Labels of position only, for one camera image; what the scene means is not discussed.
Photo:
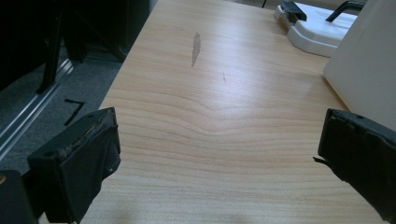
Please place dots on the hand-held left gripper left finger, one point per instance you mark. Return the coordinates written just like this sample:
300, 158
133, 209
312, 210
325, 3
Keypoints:
71, 168

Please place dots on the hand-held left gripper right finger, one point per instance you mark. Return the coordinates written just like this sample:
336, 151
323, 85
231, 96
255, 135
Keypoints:
361, 155

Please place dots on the black metal stand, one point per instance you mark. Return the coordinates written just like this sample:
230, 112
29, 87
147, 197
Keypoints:
51, 46

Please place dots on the white box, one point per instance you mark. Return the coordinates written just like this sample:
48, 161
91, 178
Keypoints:
367, 65

